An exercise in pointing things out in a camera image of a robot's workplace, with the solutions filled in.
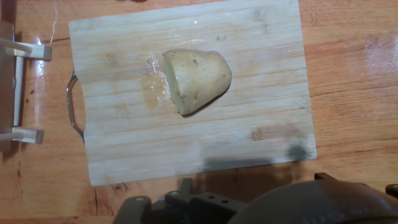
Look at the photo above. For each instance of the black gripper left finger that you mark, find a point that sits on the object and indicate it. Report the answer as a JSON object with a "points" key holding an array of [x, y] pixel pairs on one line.
{"points": [[205, 208]]}

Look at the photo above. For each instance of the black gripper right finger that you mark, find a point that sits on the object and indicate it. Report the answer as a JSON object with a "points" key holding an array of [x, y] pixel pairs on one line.
{"points": [[325, 176]]}

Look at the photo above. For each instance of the wooden cutting board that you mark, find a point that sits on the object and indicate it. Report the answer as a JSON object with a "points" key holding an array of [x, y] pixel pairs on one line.
{"points": [[192, 149]]}

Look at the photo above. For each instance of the halved potato chunk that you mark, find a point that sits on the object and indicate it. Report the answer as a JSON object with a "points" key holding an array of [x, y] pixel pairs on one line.
{"points": [[199, 79]]}

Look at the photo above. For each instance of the wooden peg dish rack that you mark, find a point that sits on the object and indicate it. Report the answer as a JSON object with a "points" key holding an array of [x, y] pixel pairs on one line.
{"points": [[31, 51]]}

